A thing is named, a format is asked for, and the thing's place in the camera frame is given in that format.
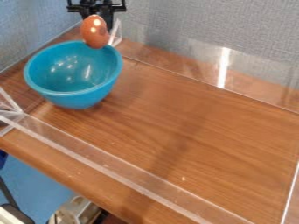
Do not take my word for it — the clear acrylic barrier frame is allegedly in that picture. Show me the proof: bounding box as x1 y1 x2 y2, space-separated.
0 25 299 224

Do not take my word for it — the brown and white toy mushroom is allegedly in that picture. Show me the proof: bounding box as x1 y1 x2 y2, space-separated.
80 15 109 49

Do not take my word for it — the blue plastic bowl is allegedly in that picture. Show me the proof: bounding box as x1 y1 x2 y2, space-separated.
22 41 123 109

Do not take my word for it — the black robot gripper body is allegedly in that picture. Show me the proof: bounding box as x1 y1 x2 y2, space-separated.
67 0 127 14

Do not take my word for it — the grey metal bracket under table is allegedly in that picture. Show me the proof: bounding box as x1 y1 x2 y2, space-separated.
47 195 101 224

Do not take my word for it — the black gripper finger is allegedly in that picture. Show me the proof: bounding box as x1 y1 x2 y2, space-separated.
99 9 115 30

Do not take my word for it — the black stand leg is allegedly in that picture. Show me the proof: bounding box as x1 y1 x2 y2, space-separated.
0 176 34 224

